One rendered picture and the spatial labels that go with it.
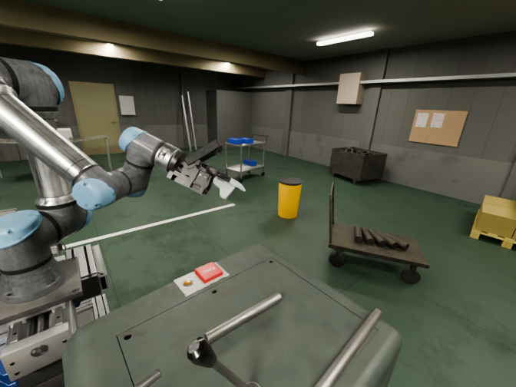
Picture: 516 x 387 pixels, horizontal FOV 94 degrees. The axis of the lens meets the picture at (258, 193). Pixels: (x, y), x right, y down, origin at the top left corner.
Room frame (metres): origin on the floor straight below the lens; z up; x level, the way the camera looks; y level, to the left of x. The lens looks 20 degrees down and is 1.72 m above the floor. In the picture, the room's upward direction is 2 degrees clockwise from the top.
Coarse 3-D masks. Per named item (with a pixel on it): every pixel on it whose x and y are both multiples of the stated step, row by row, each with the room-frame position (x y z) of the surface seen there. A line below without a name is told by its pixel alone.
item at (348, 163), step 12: (336, 156) 6.19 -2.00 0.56; (348, 156) 5.86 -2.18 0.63; (360, 156) 5.55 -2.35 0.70; (372, 156) 5.59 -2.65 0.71; (384, 156) 5.79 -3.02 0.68; (336, 168) 6.13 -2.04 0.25; (348, 168) 5.80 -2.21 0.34; (360, 168) 5.49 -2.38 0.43; (372, 168) 5.63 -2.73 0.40; (360, 180) 5.47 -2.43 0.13; (372, 180) 5.84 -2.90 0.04
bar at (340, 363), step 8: (376, 312) 0.43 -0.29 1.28; (368, 320) 0.40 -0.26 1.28; (376, 320) 0.41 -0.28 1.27; (360, 328) 0.39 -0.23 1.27; (368, 328) 0.39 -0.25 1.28; (352, 336) 0.37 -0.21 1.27; (360, 336) 0.36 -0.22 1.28; (352, 344) 0.35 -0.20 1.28; (360, 344) 0.35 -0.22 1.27; (344, 352) 0.33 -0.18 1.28; (352, 352) 0.33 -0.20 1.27; (336, 360) 0.31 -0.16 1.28; (344, 360) 0.31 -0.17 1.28; (328, 368) 0.30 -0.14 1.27; (336, 368) 0.30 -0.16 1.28; (344, 368) 0.30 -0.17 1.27; (328, 376) 0.28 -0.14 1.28; (336, 376) 0.29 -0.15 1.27; (320, 384) 0.27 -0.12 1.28; (328, 384) 0.27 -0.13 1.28
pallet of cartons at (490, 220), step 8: (488, 200) 3.64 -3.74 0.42; (496, 200) 3.66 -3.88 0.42; (504, 200) 3.67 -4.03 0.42; (512, 200) 3.69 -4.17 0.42; (480, 208) 3.79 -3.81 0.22; (488, 208) 3.30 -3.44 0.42; (496, 208) 3.31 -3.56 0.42; (504, 208) 3.33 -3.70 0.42; (512, 208) 3.34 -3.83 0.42; (480, 216) 3.19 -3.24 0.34; (488, 216) 3.10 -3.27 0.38; (496, 216) 3.06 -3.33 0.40; (504, 216) 3.04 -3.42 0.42; (512, 216) 3.05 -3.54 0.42; (480, 224) 3.14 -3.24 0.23; (488, 224) 3.08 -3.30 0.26; (496, 224) 3.03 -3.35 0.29; (504, 224) 2.98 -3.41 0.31; (512, 224) 2.94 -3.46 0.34; (472, 232) 3.16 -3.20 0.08; (480, 232) 3.11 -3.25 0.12; (488, 232) 3.06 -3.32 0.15; (496, 232) 3.01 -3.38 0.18; (504, 232) 2.96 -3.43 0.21; (512, 232) 2.92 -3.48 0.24; (504, 240) 2.92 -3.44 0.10; (512, 240) 2.87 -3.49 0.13
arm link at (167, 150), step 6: (168, 144) 0.66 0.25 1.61; (162, 150) 0.64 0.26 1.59; (168, 150) 0.64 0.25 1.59; (174, 150) 0.65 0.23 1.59; (156, 156) 0.63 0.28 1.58; (162, 156) 0.63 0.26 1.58; (168, 156) 0.63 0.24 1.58; (156, 162) 0.63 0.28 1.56; (162, 162) 0.63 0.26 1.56; (168, 162) 0.63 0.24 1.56; (162, 168) 0.64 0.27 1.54; (168, 168) 0.64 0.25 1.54
